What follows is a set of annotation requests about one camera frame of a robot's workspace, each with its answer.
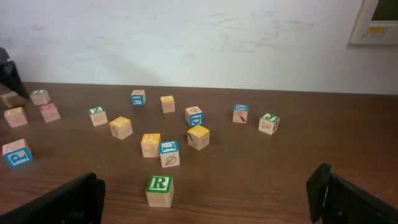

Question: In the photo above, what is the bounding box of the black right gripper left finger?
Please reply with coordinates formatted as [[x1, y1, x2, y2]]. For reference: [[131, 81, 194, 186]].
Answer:
[[1, 172, 106, 224]]

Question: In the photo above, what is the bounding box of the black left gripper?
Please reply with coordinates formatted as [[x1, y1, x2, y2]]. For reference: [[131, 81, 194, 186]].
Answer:
[[1, 47, 29, 100]]

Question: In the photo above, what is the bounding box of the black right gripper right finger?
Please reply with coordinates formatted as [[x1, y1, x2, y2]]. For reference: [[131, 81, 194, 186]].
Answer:
[[306, 163, 397, 224]]

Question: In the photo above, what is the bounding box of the yellow S block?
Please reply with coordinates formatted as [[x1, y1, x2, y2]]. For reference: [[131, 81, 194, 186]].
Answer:
[[109, 116, 133, 140], [4, 107, 28, 128]]

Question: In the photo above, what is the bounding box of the blue P block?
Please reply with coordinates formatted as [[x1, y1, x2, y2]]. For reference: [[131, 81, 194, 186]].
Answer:
[[2, 139, 33, 168]]

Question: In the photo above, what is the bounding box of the yellow C block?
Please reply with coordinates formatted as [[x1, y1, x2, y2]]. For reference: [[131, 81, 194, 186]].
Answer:
[[1, 91, 25, 109]]

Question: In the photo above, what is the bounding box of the green L block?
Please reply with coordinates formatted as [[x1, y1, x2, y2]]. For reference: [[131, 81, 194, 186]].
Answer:
[[30, 90, 50, 105]]

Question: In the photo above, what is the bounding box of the red Q block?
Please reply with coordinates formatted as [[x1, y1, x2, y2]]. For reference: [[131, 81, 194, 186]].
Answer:
[[39, 103, 60, 123]]

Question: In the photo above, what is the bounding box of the green R block right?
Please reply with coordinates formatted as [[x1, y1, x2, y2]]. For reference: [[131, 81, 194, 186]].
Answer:
[[146, 175, 174, 208]]

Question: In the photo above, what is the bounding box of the green Z block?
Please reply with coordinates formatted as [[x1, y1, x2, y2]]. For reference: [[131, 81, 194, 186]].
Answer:
[[88, 106, 108, 126]]

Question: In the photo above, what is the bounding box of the yellow E block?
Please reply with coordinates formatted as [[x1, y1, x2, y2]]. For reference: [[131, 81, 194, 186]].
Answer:
[[141, 133, 161, 157]]

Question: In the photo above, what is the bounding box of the green J block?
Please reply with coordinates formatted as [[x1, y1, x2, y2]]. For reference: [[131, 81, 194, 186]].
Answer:
[[258, 113, 280, 135]]

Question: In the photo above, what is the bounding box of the blue L block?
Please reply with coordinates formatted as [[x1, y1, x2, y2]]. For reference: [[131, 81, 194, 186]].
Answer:
[[159, 140, 180, 168]]

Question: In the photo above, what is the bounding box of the blue block far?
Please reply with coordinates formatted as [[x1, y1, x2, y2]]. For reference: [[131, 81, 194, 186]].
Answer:
[[131, 90, 146, 106]]

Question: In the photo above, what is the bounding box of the blue X block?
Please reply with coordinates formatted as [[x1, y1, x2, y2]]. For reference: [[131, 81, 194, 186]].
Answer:
[[233, 104, 249, 123]]

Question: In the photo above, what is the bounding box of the yellow M block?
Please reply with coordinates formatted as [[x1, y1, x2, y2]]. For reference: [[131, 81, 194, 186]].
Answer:
[[160, 95, 175, 113]]

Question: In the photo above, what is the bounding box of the yellow block right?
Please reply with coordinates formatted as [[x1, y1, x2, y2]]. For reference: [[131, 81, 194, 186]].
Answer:
[[187, 125, 210, 151]]

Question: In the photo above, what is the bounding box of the blue D block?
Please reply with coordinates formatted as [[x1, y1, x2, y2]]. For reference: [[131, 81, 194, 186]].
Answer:
[[185, 106, 204, 127]]

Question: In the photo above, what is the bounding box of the beige wall control panel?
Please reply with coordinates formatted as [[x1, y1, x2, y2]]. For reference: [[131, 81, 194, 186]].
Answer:
[[349, 0, 397, 45]]

